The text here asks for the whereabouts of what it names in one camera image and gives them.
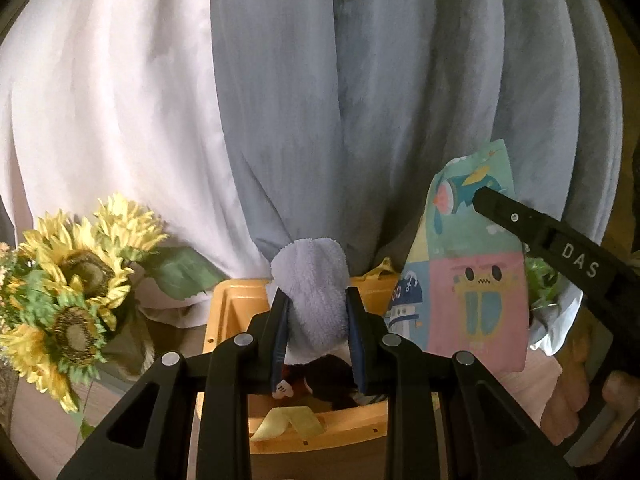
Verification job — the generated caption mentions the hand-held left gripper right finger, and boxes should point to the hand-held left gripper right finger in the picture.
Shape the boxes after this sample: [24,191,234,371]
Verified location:
[345,286,576,480]

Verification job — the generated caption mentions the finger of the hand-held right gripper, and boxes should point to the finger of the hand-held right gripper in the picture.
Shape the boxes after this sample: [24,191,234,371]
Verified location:
[471,186,561,261]

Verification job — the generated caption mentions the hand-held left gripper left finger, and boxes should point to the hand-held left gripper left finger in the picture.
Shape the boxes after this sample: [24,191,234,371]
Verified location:
[55,290,291,480]

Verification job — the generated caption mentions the black plush toy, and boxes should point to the black plush toy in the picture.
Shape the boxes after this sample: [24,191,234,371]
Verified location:
[272,354,361,411]

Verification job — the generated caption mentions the orange plastic crate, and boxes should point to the orange plastic crate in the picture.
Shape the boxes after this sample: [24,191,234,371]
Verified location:
[197,272,441,456]

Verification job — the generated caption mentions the colourful cartoon printed cloth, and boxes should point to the colourful cartoon printed cloth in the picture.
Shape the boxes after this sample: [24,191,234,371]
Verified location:
[385,139,531,373]

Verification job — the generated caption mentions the person's right hand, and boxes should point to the person's right hand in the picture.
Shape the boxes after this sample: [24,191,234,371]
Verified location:
[542,352,640,441]

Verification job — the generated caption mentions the green potted plant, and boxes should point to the green potted plant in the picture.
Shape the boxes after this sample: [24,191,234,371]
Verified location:
[522,255,561,311]

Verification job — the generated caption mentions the white plant pot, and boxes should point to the white plant pot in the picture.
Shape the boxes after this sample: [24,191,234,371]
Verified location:
[527,287,583,357]

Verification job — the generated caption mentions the brown wooden panel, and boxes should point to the brown wooden panel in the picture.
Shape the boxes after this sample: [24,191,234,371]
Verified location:
[595,0,640,241]

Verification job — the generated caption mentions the grey-green ribbed vase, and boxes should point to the grey-green ribbed vase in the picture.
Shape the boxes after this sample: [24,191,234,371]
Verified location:
[102,305,153,378]

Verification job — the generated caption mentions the grey curtain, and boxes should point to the grey curtain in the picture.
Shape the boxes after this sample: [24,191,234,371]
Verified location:
[210,0,623,281]

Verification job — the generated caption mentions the artificial sunflower bouquet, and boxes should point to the artificial sunflower bouquet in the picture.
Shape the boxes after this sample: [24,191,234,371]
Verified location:
[0,192,226,416]

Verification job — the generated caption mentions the pale pink curtain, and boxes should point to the pale pink curtain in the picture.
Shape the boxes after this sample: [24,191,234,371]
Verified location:
[0,0,271,328]

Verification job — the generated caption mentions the yellow ribbon handle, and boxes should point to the yellow ribbon handle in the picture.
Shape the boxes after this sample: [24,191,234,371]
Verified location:
[250,406,326,442]
[362,257,396,281]

